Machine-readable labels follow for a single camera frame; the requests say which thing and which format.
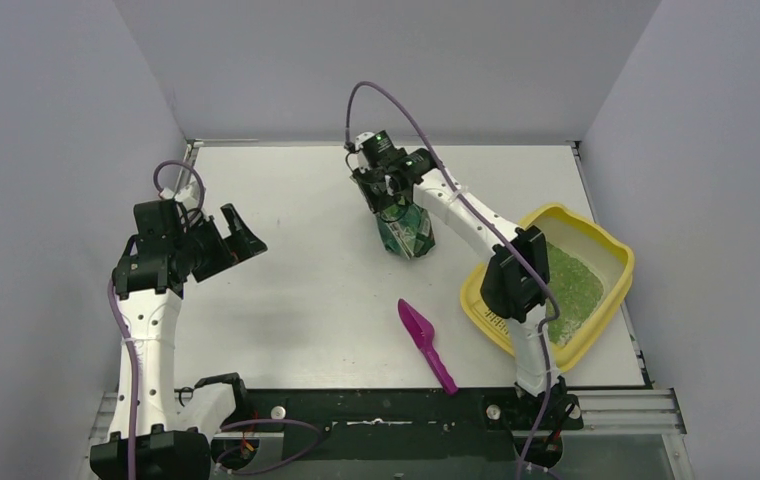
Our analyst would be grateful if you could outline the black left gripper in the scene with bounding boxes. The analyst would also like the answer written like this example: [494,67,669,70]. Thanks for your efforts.
[173,204,266,282]

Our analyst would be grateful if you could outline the green cat litter bag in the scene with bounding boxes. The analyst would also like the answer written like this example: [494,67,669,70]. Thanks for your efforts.
[375,203,436,259]

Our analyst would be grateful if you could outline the magenta plastic scoop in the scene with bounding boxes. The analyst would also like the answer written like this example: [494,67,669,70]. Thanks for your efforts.
[397,298,459,396]

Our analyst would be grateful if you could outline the yellow litter box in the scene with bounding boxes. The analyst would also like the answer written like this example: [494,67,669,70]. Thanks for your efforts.
[459,202,636,374]

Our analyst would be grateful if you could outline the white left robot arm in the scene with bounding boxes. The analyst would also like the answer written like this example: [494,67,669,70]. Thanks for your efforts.
[89,199,267,479]

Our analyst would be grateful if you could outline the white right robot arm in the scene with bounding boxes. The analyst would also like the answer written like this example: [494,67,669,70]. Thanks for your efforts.
[345,131,580,430]

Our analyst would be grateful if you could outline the green litter granules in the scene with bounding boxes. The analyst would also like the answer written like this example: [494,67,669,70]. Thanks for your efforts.
[546,242,604,347]

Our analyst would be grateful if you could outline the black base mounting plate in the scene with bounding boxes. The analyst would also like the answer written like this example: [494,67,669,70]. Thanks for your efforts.
[212,387,584,471]

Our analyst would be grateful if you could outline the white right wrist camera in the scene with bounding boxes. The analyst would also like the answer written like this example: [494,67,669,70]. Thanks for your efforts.
[344,131,375,153]

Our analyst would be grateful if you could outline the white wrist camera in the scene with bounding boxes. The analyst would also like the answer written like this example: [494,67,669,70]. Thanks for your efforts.
[159,182,201,209]
[344,131,375,153]

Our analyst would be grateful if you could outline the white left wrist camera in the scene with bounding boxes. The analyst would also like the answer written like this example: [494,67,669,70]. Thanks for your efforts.
[159,182,201,209]

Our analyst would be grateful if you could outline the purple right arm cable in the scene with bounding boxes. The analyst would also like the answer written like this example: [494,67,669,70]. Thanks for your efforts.
[343,80,563,480]

